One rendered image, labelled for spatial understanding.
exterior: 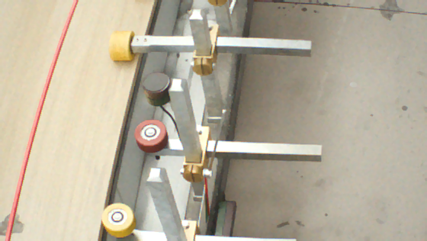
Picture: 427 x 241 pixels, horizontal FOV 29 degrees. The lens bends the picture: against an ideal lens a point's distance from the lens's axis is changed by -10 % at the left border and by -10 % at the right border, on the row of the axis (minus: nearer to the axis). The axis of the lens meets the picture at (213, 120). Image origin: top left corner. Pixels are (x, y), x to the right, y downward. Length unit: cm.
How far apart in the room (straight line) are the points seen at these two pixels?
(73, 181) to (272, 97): 138
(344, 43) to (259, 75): 38
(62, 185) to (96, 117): 22
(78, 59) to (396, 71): 149
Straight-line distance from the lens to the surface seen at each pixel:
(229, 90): 255
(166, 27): 275
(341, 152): 326
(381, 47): 358
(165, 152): 226
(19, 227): 216
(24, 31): 260
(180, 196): 246
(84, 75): 240
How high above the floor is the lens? 266
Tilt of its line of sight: 52 degrees down
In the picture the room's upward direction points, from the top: 11 degrees counter-clockwise
